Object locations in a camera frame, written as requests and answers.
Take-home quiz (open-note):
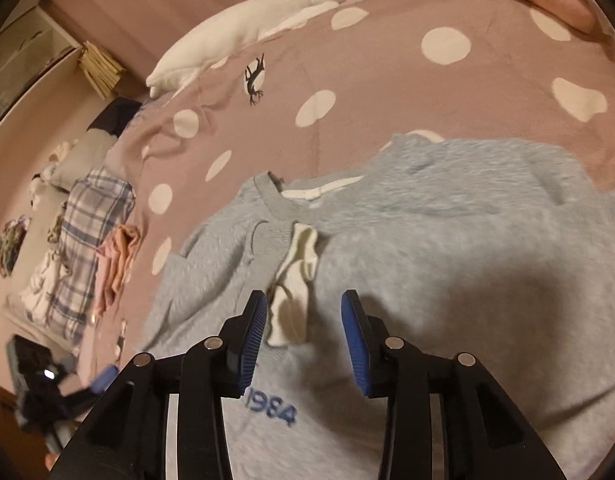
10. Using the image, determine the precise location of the grey sweatshirt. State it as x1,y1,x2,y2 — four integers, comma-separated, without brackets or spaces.
137,132,615,480

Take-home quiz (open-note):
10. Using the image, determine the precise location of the blue plaid cloth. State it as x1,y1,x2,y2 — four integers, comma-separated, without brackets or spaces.
24,166,137,356

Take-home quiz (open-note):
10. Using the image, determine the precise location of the floral cloth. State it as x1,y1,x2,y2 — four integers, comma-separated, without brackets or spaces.
0,215,30,278

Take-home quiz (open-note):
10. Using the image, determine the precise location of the pink cloth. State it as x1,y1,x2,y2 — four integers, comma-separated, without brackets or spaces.
94,224,142,316

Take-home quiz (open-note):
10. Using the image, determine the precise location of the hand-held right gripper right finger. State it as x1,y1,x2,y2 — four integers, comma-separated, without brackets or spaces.
340,289,568,480

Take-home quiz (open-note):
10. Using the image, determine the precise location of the white sock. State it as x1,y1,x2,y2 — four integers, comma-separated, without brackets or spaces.
266,222,321,348

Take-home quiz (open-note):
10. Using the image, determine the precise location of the stack of books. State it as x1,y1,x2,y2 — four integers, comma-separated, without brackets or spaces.
77,40,128,100

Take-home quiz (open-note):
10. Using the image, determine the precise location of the dark pillow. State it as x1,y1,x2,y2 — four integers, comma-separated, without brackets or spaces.
87,97,143,138

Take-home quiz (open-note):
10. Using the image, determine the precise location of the pink polka dot blanket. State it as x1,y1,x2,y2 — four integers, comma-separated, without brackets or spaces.
82,0,615,361

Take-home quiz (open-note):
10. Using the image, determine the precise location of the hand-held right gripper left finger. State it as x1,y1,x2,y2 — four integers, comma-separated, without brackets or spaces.
47,290,270,480

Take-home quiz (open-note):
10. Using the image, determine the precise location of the white goose plush toy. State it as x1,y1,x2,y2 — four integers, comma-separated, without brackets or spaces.
146,0,411,98

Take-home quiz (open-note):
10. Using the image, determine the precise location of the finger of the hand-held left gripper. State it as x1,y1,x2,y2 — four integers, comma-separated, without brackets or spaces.
62,364,120,411

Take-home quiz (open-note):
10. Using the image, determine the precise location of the white cloth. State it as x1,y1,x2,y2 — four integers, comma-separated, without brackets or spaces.
20,250,70,311

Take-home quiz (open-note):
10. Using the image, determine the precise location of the grey pillow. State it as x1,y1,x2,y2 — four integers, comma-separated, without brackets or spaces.
50,130,118,191

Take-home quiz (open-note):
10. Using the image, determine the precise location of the white cabinet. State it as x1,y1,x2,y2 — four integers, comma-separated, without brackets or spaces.
0,5,83,131

